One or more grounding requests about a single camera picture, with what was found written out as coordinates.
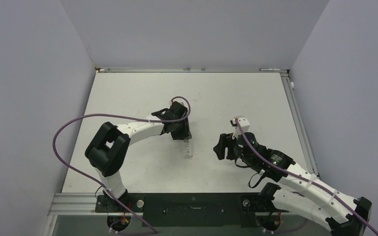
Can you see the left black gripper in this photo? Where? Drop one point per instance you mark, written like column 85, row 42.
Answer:
column 184, row 133

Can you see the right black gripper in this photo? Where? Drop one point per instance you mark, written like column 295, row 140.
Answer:
column 226, row 141

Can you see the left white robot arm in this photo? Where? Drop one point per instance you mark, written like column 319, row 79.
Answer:
column 107, row 150

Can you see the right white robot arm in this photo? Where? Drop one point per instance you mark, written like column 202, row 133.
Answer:
column 296, row 190

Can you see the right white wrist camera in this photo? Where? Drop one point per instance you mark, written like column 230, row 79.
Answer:
column 239, row 122

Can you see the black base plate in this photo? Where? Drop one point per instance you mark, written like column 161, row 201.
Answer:
column 201, row 209

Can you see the aluminium frame rail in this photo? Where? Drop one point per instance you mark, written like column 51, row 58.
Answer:
column 157, row 164

